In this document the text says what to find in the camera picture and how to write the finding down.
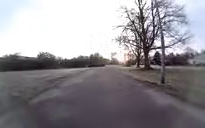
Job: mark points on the small bare tree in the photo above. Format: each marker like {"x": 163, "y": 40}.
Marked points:
{"x": 137, "y": 59}

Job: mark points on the grey asphalt path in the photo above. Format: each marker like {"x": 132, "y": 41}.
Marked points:
{"x": 106, "y": 100}

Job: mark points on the large bare tree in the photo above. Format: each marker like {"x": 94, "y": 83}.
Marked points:
{"x": 146, "y": 56}

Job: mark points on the distant line of trees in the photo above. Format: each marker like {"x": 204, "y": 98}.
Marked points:
{"x": 46, "y": 61}

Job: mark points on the grey pole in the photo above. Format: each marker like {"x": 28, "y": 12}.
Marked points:
{"x": 162, "y": 60}

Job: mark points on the dark row of trees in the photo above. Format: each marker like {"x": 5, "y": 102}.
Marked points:
{"x": 176, "y": 59}

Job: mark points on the grass verge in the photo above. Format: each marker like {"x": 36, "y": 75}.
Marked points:
{"x": 183, "y": 80}

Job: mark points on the frosty grass field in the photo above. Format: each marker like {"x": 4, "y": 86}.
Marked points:
{"x": 13, "y": 86}

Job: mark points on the pale building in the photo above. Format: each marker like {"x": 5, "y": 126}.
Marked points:
{"x": 200, "y": 59}

